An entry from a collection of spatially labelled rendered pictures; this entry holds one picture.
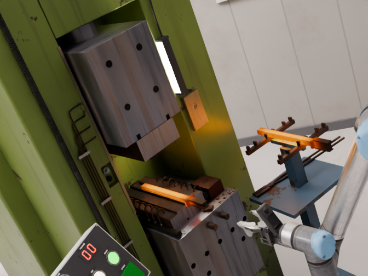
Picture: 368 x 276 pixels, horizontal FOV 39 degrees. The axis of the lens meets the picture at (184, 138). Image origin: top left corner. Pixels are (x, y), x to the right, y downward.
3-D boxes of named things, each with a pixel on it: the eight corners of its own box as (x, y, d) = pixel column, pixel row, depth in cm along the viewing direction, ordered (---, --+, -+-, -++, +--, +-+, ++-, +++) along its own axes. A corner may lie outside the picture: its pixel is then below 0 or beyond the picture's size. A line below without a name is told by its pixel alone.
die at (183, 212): (207, 205, 230) (200, 189, 226) (175, 232, 220) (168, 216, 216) (151, 188, 262) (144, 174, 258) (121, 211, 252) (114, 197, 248)
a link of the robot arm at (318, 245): (325, 268, 170) (317, 243, 166) (294, 257, 179) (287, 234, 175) (340, 249, 175) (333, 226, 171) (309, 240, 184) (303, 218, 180)
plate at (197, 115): (208, 121, 242) (197, 88, 235) (195, 131, 237) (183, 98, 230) (206, 121, 243) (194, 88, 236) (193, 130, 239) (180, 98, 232)
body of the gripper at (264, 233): (259, 242, 192) (285, 251, 183) (253, 224, 189) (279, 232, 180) (272, 230, 196) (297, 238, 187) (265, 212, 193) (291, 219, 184)
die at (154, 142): (180, 136, 216) (172, 116, 212) (144, 162, 206) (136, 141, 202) (124, 127, 248) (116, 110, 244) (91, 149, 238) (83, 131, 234)
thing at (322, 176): (352, 172, 244) (351, 168, 244) (294, 219, 228) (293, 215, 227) (304, 159, 269) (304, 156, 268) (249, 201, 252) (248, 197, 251)
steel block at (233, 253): (264, 264, 250) (237, 189, 233) (212, 318, 231) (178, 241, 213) (189, 236, 293) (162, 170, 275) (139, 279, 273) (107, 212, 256)
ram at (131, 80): (195, 101, 219) (161, 11, 203) (126, 148, 199) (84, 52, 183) (138, 97, 251) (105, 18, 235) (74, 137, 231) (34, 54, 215)
